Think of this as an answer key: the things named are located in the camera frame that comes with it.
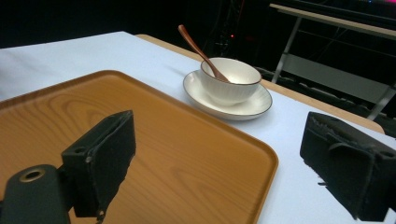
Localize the brown wooden spoon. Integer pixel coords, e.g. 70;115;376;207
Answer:
177;24;232;83

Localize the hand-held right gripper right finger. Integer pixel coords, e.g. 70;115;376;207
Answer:
299;111;396;222

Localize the metal frame table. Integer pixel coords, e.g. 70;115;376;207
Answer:
269;3;396;121

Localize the white ceramic bowl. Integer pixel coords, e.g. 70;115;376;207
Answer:
199;57;262;106

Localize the white ceramic saucer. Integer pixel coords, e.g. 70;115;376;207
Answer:
182;69;274;121

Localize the wooden serving tray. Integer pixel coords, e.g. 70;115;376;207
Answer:
0;69;279;224

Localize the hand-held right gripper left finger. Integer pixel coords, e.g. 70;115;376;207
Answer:
61;109;137;222

